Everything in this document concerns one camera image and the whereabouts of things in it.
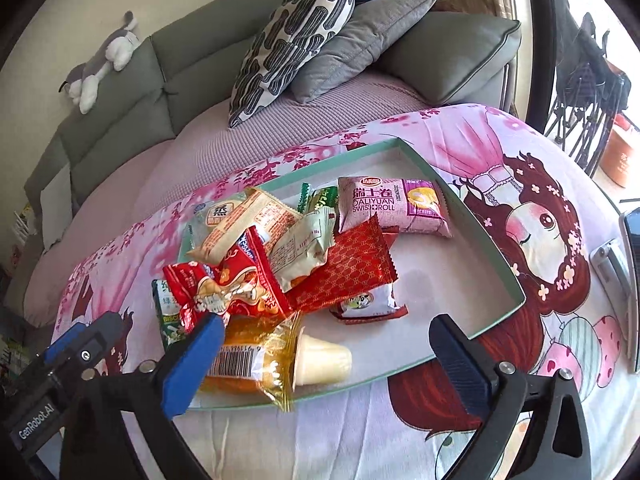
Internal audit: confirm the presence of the green biscuit packet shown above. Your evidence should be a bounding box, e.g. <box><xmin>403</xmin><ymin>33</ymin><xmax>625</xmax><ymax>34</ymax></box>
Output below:
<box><xmin>151</xmin><ymin>280</ymin><xmax>186</xmax><ymax>350</ymax></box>

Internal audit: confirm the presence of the red nico snack packet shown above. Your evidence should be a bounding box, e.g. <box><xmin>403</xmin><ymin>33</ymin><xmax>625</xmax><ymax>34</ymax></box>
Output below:
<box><xmin>163</xmin><ymin>226</ymin><xmax>293</xmax><ymax>333</ymax></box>

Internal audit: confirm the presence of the yellow jelly cup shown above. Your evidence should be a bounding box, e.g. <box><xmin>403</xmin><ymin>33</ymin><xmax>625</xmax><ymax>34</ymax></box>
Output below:
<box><xmin>293</xmin><ymin>333</ymin><xmax>352</xmax><ymax>387</ymax></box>

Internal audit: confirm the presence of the cream white snack packet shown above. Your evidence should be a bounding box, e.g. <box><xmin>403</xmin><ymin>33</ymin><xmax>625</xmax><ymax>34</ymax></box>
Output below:
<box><xmin>269</xmin><ymin>206</ymin><xmax>336</xmax><ymax>292</ymax></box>

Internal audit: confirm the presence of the tan bread snack packet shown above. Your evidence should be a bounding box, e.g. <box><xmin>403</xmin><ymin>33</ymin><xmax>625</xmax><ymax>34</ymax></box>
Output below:
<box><xmin>185</xmin><ymin>186</ymin><xmax>304</xmax><ymax>267</ymax></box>

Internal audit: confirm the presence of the pink swiss roll packet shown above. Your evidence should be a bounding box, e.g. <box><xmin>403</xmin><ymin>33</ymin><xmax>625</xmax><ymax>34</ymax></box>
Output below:
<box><xmin>337</xmin><ymin>176</ymin><xmax>452</xmax><ymax>238</ymax></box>

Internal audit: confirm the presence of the orange clear snack bag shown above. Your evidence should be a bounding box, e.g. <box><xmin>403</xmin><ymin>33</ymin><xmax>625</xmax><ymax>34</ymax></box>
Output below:
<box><xmin>200</xmin><ymin>312</ymin><xmax>303</xmax><ymax>412</ymax></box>

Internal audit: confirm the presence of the teal shallow box tray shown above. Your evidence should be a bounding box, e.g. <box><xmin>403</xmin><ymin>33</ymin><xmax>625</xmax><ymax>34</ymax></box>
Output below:
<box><xmin>177</xmin><ymin>136</ymin><xmax>527</xmax><ymax>412</ymax></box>

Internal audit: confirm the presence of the small red white candy packet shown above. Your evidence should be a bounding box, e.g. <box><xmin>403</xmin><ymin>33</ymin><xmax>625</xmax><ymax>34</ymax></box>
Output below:
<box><xmin>329</xmin><ymin>284</ymin><xmax>408</xmax><ymax>324</ymax></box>

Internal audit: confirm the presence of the clear bagged bun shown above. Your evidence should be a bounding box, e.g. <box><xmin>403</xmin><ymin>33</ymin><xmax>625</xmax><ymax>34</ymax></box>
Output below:
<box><xmin>186</xmin><ymin>192</ymin><xmax>246</xmax><ymax>250</ymax></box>

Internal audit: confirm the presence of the red patterned snack packet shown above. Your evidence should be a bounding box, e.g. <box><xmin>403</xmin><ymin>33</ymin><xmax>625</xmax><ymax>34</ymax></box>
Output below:
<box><xmin>285</xmin><ymin>214</ymin><xmax>398</xmax><ymax>313</ymax></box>

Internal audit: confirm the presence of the light grey cushion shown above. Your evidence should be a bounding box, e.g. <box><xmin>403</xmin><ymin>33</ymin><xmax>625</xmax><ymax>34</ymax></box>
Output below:
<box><xmin>40</xmin><ymin>164</ymin><xmax>73</xmax><ymax>252</ymax></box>

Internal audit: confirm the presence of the white green cracker packet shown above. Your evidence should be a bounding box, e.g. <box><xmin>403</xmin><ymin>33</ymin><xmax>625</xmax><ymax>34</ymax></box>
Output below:
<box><xmin>297</xmin><ymin>182</ymin><xmax>338</xmax><ymax>214</ymax></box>

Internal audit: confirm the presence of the grey sofa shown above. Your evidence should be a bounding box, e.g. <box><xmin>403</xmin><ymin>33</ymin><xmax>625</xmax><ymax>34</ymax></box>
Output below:
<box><xmin>4</xmin><ymin>0</ymin><xmax>524</xmax><ymax>311</ymax></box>

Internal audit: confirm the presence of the grey white plush toy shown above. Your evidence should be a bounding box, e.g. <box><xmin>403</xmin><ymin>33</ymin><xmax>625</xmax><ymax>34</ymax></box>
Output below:
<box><xmin>58</xmin><ymin>11</ymin><xmax>141</xmax><ymax>115</ymax></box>

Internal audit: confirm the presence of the black drying rack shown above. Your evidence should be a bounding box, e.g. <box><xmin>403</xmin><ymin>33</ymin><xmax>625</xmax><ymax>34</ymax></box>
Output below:
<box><xmin>544</xmin><ymin>0</ymin><xmax>631</xmax><ymax>176</ymax></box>

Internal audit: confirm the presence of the black white patterned pillow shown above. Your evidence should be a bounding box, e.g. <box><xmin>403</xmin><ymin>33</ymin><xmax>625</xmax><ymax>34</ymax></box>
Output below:
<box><xmin>229</xmin><ymin>0</ymin><xmax>355</xmax><ymax>128</ymax></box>

